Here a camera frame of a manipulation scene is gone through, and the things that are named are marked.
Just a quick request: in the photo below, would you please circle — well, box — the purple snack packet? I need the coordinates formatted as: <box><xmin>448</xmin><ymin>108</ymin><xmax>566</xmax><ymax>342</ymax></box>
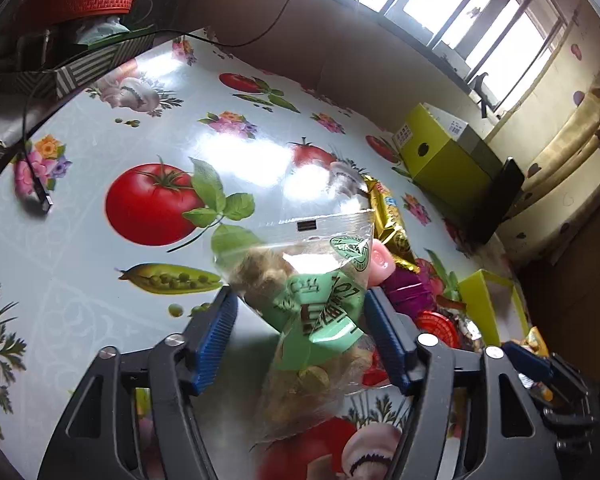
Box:
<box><xmin>380</xmin><ymin>267</ymin><xmax>438</xmax><ymax>318</ymax></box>

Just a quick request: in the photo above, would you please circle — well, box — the yellow chip bag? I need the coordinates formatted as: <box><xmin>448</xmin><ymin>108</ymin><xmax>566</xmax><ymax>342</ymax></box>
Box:
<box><xmin>522</xmin><ymin>326</ymin><xmax>551</xmax><ymax>361</ymax></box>

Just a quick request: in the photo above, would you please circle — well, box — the long yellow snack packet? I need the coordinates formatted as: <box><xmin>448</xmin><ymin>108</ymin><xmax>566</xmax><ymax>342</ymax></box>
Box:
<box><xmin>362</xmin><ymin>175</ymin><xmax>421</xmax><ymax>273</ymax></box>

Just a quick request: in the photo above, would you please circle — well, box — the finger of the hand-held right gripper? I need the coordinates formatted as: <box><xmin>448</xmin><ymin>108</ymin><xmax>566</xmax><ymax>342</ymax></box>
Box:
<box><xmin>502</xmin><ymin>341</ymin><xmax>557</xmax><ymax>392</ymax></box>
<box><xmin>542</xmin><ymin>353</ymin><xmax>594</xmax><ymax>412</ymax></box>

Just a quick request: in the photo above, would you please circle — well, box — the black cable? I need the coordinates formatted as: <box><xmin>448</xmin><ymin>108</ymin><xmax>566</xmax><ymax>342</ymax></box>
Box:
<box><xmin>20</xmin><ymin>0</ymin><xmax>303</xmax><ymax>211</ymax></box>

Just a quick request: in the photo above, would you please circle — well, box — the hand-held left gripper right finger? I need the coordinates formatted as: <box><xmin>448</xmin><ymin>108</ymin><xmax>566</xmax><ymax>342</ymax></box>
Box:
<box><xmin>364</xmin><ymin>289</ymin><xmax>563</xmax><ymax>480</ymax></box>

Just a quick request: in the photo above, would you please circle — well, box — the clear bag with green label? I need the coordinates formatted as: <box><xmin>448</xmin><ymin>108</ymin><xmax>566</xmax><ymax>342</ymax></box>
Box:
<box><xmin>212</xmin><ymin>210</ymin><xmax>376</xmax><ymax>443</ymax></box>

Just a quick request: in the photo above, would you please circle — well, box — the dark striped box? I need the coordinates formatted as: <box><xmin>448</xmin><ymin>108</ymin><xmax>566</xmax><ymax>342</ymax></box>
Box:
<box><xmin>0</xmin><ymin>35</ymin><xmax>156</xmax><ymax>98</ymax></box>

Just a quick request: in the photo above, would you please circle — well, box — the tall green cardboard box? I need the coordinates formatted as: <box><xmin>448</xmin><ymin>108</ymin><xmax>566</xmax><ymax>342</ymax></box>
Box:
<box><xmin>399</xmin><ymin>102</ymin><xmax>518</xmax><ymax>221</ymax></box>

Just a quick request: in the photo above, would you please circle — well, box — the shallow green cardboard tray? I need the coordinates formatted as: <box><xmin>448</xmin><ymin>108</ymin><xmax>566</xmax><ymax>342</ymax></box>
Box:
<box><xmin>457</xmin><ymin>269</ymin><xmax>531</xmax><ymax>356</ymax></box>

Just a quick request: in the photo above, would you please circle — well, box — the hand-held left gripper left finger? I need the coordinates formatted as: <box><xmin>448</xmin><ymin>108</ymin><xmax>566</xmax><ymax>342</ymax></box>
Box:
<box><xmin>37</xmin><ymin>286</ymin><xmax>239</xmax><ymax>480</ymax></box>

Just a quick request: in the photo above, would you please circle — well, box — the black phone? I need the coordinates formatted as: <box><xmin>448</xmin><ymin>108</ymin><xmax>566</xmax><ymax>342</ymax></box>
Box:
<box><xmin>467</xmin><ymin>157</ymin><xmax>526</xmax><ymax>245</ymax></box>

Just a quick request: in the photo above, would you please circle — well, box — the tomato print tablecloth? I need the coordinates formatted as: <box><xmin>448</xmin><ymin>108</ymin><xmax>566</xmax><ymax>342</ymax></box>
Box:
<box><xmin>0</xmin><ymin>30</ymin><xmax>536</xmax><ymax>480</ymax></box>

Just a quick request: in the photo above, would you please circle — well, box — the window with dark frame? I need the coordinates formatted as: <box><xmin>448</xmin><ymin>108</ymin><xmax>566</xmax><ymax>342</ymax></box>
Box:
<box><xmin>260</xmin><ymin>0</ymin><xmax>568</xmax><ymax>116</ymax></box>

